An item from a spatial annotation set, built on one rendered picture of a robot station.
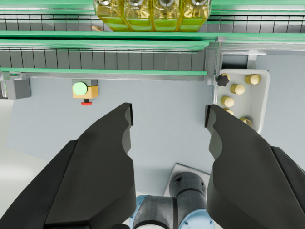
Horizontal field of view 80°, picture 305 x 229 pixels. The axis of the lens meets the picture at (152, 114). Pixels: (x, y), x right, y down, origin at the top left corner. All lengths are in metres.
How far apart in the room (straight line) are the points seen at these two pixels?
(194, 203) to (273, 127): 0.43
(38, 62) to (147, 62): 0.35
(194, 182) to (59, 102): 0.62
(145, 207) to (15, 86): 0.62
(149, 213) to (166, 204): 0.06
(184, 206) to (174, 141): 0.25
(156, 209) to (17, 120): 0.67
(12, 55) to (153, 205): 0.65
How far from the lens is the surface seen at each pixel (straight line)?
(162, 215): 0.64
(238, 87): 0.70
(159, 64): 0.58
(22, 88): 0.85
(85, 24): 0.65
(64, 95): 0.82
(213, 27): 0.62
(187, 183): 0.75
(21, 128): 0.95
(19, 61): 0.74
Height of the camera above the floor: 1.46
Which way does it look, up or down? 78 degrees down
